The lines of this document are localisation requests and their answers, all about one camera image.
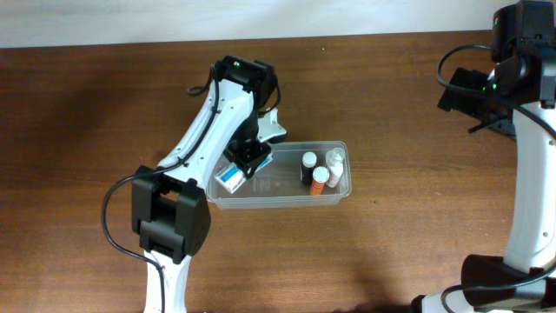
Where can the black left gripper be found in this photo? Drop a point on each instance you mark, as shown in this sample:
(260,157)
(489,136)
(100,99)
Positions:
(250,156)

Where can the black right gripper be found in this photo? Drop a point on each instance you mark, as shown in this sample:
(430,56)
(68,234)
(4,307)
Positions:
(454,92)

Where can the white blue Panadol box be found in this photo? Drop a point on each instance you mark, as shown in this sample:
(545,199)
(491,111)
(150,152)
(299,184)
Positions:
(227,178)

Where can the dark bottle white cap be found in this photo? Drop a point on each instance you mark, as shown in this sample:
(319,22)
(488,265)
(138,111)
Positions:
(308,163)

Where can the orange Redoxon tablet tube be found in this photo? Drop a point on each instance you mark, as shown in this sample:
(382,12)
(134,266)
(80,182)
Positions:
(320,177)

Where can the white calamine lotion bottle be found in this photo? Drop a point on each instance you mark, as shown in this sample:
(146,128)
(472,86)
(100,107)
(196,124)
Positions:
(334,162)

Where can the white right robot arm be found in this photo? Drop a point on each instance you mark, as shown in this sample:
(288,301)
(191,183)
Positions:
(517,100)

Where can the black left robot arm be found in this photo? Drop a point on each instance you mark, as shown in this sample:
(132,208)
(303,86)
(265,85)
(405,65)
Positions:
(169,207)

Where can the clear plastic container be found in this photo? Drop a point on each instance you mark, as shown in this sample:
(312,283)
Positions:
(278,184)

